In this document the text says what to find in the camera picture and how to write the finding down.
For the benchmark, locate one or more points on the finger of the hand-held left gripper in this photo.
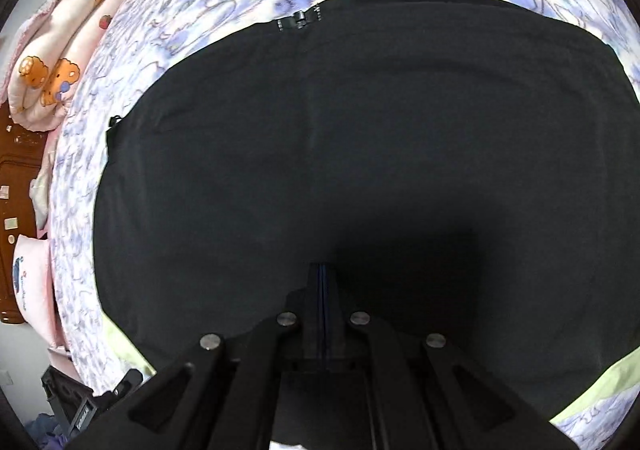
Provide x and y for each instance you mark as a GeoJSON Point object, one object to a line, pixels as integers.
{"type": "Point", "coordinates": [127, 385]}

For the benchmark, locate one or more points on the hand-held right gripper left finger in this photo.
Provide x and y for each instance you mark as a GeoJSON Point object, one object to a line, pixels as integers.
{"type": "Point", "coordinates": [315, 310]}

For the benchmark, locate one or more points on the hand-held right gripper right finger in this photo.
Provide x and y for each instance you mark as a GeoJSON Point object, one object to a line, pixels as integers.
{"type": "Point", "coordinates": [334, 310]}

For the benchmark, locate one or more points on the green and black hooded jacket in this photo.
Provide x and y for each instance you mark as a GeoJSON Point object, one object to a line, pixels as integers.
{"type": "Point", "coordinates": [350, 130]}

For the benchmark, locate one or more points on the blue cloth pile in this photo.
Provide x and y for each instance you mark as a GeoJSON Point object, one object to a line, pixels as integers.
{"type": "Point", "coordinates": [47, 432]}

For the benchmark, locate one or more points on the pink printed pillow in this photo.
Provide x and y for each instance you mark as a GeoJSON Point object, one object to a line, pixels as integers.
{"type": "Point", "coordinates": [32, 280]}

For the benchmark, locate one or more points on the pink bed sheet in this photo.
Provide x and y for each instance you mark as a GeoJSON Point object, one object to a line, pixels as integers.
{"type": "Point", "coordinates": [44, 235]}

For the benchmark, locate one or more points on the small grey cloth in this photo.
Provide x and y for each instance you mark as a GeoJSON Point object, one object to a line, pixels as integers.
{"type": "Point", "coordinates": [40, 195]}

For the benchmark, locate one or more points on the brown wooden headboard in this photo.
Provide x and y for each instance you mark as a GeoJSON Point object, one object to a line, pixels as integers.
{"type": "Point", "coordinates": [17, 180]}

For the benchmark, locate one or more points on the blue floral fleece blanket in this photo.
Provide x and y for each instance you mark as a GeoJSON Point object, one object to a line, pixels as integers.
{"type": "Point", "coordinates": [200, 5]}

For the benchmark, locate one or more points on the rolled bear print quilt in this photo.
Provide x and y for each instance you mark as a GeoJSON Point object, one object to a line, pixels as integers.
{"type": "Point", "coordinates": [55, 65]}

